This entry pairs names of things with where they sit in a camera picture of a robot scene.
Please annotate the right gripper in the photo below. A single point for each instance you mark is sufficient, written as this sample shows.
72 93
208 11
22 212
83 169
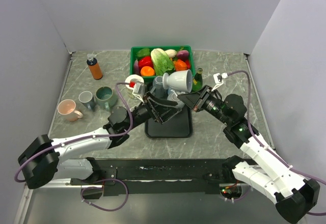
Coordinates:
191 99

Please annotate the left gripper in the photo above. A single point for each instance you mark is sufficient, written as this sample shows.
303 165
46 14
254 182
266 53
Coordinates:
160 114

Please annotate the grey-blue mug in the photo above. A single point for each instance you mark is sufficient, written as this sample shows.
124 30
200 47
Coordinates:
157 90

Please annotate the pale grey mug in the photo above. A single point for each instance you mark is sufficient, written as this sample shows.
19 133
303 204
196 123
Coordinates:
178 81

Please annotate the teal glazed mug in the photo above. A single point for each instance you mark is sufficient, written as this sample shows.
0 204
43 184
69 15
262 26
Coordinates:
106 98

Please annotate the small grey mug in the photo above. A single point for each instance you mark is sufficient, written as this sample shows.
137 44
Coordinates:
86 98

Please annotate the pink mug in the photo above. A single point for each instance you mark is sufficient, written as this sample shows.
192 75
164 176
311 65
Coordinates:
67 109

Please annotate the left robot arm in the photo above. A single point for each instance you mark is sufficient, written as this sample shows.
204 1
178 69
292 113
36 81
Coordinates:
47 159

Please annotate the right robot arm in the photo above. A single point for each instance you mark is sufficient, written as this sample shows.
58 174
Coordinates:
293 193

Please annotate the grey mug white rim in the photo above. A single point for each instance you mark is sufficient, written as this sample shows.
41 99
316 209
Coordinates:
173 97

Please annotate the green glass bottle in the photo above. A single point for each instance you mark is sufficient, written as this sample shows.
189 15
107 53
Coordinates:
197 80

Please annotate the black tray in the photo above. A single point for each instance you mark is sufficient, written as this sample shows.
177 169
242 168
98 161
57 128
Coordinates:
180 126

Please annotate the orange bumpy pumpkin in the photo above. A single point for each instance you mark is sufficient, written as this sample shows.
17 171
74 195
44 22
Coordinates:
180 65

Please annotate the red chili pepper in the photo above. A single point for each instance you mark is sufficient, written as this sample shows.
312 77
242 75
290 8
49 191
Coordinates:
188 64

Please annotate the orange tomato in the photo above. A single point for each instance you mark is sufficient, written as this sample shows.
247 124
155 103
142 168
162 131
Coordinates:
147 71

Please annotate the purple onion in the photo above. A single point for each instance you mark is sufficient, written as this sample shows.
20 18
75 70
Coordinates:
182 55

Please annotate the napa cabbage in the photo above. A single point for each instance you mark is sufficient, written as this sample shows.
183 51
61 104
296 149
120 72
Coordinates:
161 62

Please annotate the purple eggplant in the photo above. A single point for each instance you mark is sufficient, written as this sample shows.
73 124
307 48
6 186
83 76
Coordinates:
136 69

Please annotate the white potato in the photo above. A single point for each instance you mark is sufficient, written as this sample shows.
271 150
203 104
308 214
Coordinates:
171 53

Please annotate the red bell pepper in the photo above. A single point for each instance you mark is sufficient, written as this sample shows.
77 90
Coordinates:
145 61

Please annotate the green bell pepper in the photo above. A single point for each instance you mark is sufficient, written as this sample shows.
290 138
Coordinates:
144 52

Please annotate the orange spray bottle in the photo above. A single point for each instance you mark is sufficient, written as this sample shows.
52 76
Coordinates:
94 67

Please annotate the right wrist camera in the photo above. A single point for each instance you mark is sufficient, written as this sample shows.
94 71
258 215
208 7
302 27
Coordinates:
219 80

